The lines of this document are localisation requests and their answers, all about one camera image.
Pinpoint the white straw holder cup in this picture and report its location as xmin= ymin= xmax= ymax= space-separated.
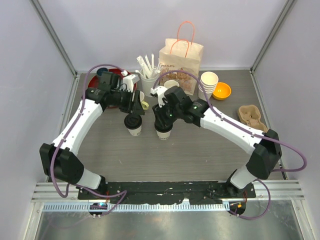
xmin=137 ymin=70 xmax=160 ymax=97

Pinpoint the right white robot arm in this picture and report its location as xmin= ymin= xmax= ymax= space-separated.
xmin=150 ymin=86 xmax=282 ymax=198

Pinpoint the dark green mug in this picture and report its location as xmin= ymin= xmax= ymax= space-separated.
xmin=163 ymin=79 xmax=180 ymax=89

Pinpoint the orange bowl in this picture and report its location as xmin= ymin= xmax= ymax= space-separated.
xmin=212 ymin=82 xmax=232 ymax=101

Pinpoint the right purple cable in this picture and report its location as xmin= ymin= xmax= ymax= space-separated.
xmin=151 ymin=70 xmax=308 ymax=220

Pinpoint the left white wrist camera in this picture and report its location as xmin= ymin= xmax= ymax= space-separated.
xmin=120 ymin=70 xmax=140 ymax=93

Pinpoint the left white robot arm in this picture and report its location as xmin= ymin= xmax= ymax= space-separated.
xmin=39 ymin=71 xmax=145 ymax=200

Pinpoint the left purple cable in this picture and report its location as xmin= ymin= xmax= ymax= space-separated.
xmin=51 ymin=64 xmax=128 ymax=216

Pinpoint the wrapped white straw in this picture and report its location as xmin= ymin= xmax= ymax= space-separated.
xmin=136 ymin=53 xmax=163 ymax=79

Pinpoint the yellow mug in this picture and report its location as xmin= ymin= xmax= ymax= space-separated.
xmin=139 ymin=91 xmax=149 ymax=110

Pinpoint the blue mug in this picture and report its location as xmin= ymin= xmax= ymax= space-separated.
xmin=96 ymin=67 xmax=109 ymax=76

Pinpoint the brown cardboard cup carrier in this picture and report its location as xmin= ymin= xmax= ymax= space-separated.
xmin=237 ymin=104 xmax=269 ymax=133

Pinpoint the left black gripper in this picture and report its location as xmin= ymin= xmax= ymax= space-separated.
xmin=110 ymin=88 xmax=145 ymax=115

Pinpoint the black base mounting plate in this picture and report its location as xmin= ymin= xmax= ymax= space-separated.
xmin=94 ymin=181 xmax=256 ymax=205

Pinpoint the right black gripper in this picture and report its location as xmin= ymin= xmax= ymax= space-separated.
xmin=153 ymin=97 xmax=183 ymax=128

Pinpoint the white paper cup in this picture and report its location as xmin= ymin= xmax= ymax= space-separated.
xmin=127 ymin=125 xmax=142 ymax=137
xmin=156 ymin=129 xmax=171 ymax=141

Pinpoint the black lid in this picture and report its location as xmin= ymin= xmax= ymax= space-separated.
xmin=124 ymin=114 xmax=142 ymax=130
xmin=154 ymin=123 xmax=173 ymax=133

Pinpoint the purple cable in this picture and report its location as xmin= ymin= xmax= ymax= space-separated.
xmin=51 ymin=64 xmax=128 ymax=216
xmin=151 ymin=70 xmax=308 ymax=220

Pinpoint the stack of white paper cups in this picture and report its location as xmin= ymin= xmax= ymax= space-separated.
xmin=198 ymin=71 xmax=219 ymax=100

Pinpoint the red round tray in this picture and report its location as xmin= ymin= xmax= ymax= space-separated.
xmin=88 ymin=68 xmax=138 ymax=91

